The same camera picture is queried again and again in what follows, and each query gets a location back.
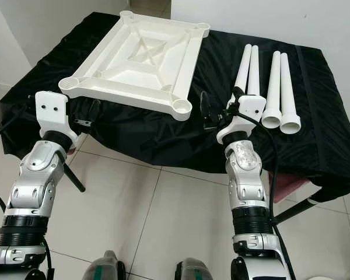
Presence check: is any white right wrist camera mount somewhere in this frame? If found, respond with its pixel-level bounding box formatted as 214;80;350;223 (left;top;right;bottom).
216;95;267;145

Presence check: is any grey robot leg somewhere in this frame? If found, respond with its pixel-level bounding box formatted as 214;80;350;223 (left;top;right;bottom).
85;251;126;280
175;258;219;280

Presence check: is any white plastic table top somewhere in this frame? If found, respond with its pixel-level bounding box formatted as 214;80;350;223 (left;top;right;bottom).
58;10;211;122

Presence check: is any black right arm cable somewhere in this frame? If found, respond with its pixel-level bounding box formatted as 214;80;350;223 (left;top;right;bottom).
233;111;281;225

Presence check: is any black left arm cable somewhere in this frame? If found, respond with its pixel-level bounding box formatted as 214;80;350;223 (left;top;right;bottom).
0;104;37;144

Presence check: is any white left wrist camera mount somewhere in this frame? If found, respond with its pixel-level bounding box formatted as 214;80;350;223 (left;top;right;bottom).
35;92;76;149

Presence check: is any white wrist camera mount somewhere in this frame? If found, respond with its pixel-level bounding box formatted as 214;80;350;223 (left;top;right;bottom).
35;92;76;149
216;95;267;145

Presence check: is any black metal table leg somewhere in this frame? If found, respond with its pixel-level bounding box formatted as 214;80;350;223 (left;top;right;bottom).
61;157;86;193
271;198;316;225

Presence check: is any grey robot right leg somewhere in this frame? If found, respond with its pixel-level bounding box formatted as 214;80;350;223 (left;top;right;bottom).
175;258;219;280

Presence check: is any black table cloth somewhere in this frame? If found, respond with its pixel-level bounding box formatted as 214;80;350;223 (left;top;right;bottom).
0;12;350;202

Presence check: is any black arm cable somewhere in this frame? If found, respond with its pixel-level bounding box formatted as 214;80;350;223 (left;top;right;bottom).
0;104;37;144
233;111;281;225

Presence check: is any grey robot left leg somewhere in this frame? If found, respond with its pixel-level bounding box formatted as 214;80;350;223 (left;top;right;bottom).
85;251;126;280

